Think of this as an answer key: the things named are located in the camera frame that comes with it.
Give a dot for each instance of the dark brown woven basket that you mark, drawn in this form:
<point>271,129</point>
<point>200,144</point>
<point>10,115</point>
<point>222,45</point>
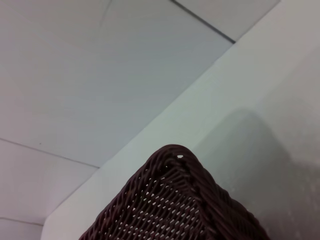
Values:
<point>175,205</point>

